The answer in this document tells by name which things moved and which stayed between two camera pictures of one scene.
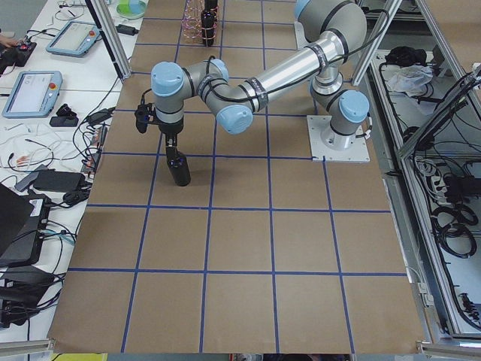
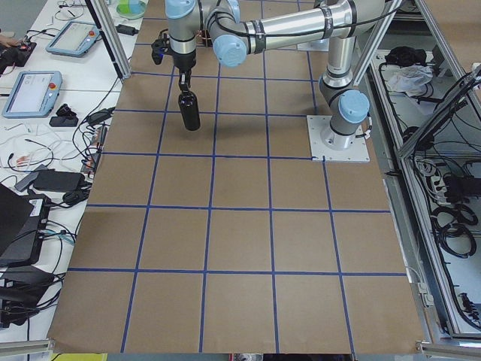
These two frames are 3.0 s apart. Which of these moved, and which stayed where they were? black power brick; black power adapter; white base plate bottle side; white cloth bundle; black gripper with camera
Moved: black gripper with camera
Stayed: black power adapter; white cloth bundle; black power brick; white base plate bottle side
